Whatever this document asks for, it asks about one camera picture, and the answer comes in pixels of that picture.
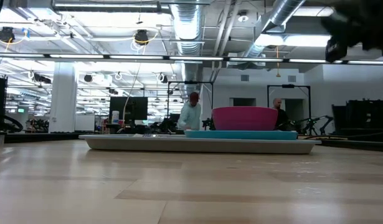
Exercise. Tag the black frame stand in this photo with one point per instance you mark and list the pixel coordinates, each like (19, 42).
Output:
(289, 86)
(191, 82)

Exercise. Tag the long LED light bar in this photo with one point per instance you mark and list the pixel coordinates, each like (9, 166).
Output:
(194, 58)

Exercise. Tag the white pillar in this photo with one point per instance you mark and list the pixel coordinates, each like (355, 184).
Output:
(63, 90)

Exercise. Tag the black background robot arm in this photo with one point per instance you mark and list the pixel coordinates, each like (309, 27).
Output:
(307, 124)
(325, 119)

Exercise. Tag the black crate stack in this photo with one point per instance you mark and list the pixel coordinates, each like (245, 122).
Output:
(362, 118)

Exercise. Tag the blue plastic plate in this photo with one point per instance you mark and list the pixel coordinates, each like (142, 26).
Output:
(241, 135)

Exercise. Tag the person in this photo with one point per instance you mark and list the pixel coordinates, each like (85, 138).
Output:
(189, 115)
(282, 119)

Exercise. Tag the grey plastic tray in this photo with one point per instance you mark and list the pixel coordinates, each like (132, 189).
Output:
(194, 145)

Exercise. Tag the silver ventilation duct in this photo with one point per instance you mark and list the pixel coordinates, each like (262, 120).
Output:
(188, 28)
(278, 15)

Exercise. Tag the green exit sign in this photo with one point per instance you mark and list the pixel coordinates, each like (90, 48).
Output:
(20, 110)

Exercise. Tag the white board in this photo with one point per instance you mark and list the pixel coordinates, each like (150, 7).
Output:
(84, 123)

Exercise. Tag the white bottle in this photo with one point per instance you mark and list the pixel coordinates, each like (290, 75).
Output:
(115, 117)

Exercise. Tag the black ceiling device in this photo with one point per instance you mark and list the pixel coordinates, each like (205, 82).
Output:
(142, 36)
(6, 34)

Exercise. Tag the black desk equipment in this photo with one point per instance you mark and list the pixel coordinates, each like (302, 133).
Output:
(166, 124)

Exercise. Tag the red plastic bowl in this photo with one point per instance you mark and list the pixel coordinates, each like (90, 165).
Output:
(244, 118)

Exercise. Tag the black monitor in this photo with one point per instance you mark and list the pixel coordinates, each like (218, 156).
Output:
(129, 109)

